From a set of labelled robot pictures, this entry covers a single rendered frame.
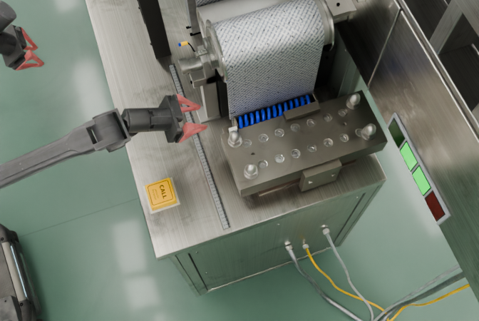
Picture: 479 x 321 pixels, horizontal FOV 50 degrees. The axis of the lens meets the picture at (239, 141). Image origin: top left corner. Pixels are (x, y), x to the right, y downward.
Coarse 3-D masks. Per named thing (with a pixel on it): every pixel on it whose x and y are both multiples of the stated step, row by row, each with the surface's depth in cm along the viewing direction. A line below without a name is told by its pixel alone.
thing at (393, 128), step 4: (392, 124) 115; (396, 124) 113; (388, 128) 118; (392, 128) 116; (396, 128) 114; (392, 132) 117; (396, 132) 114; (400, 132) 113; (396, 136) 115; (400, 136) 113; (396, 140) 116; (400, 140) 114
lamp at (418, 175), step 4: (420, 168) 109; (416, 172) 111; (420, 172) 109; (416, 176) 112; (420, 176) 110; (424, 176) 108; (416, 180) 112; (420, 180) 111; (424, 180) 109; (420, 184) 111; (424, 184) 109; (428, 184) 107; (420, 188) 112; (424, 188) 110; (428, 188) 108; (424, 192) 110
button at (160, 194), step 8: (152, 184) 139; (160, 184) 139; (168, 184) 139; (152, 192) 138; (160, 192) 138; (168, 192) 138; (152, 200) 137; (160, 200) 137; (168, 200) 137; (176, 200) 138; (152, 208) 136
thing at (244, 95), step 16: (304, 64) 123; (240, 80) 119; (256, 80) 122; (272, 80) 124; (288, 80) 127; (304, 80) 130; (240, 96) 126; (256, 96) 129; (272, 96) 132; (288, 96) 135; (240, 112) 134
